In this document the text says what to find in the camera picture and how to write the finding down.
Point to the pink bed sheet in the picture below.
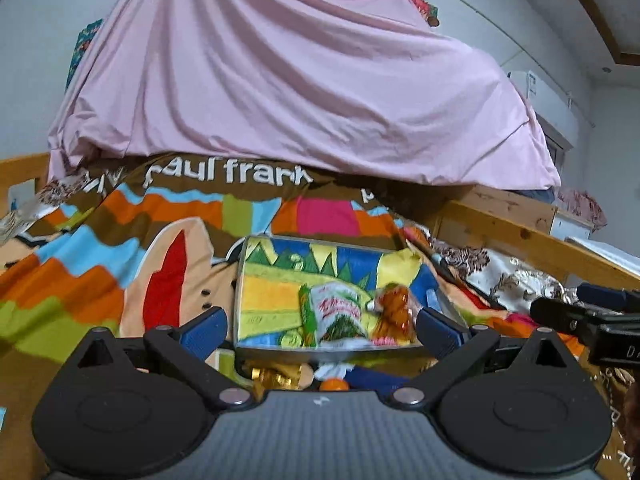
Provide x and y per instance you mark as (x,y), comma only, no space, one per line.
(358,86)

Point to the blue tube with white cap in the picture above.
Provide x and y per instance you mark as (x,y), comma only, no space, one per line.
(382,377)

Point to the small orange tangerine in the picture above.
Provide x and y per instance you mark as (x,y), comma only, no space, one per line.
(334,384)

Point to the wooden bed frame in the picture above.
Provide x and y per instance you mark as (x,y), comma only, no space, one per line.
(105,214)

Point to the colourful paul frank blanket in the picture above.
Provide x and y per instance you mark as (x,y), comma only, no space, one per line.
(81,397)

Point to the clear packet of orange snacks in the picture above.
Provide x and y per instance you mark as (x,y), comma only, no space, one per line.
(395,311)

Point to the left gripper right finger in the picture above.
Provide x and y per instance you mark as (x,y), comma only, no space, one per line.
(460,353)

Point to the floral satin quilt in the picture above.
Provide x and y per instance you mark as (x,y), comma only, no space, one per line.
(512,283)

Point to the white green seaweed snack packet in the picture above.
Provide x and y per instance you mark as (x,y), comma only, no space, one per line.
(331,316)

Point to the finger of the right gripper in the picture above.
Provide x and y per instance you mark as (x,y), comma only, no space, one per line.
(621,300)
(579,320)

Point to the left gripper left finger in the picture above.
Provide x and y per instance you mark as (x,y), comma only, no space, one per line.
(181,353)

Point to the metal tray with dinosaur towel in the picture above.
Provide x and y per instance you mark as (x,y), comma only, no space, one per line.
(266,313)

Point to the white air conditioner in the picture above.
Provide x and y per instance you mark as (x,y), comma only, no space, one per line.
(553,112)

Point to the gold foil snack packet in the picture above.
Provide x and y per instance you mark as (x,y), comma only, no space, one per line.
(267,376)

